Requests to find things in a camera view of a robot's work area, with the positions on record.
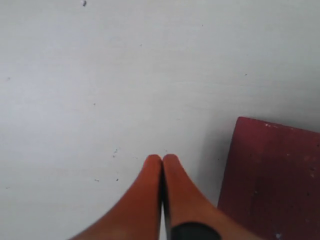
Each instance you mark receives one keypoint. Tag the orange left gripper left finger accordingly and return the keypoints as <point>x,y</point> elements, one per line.
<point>137,215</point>

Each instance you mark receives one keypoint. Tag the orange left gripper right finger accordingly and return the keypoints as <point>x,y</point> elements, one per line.
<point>189,215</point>

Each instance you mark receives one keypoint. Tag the red brick raised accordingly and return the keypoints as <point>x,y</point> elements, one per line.
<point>271,182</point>

